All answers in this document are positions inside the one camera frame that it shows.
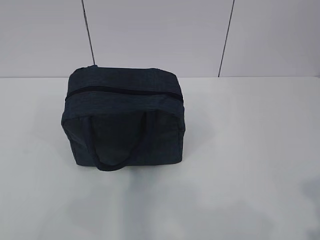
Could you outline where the dark navy lunch bag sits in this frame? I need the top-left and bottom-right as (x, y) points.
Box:
(61, 65), (186, 172)

